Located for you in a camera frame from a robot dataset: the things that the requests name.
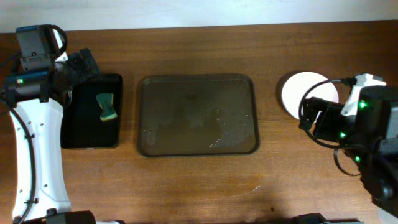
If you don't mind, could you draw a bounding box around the green yellow sponge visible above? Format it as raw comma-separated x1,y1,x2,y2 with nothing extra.
96,93,118,122

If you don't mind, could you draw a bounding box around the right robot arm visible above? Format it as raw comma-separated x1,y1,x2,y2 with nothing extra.
298,73,397,223

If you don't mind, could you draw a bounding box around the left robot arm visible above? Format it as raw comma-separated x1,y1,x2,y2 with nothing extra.
1,24,100,223

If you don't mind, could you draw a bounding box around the black rectangular tray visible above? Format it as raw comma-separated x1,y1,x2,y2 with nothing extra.
61,73,123,149

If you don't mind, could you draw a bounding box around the brown serving tray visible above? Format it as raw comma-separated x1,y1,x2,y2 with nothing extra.
136,73,260,158

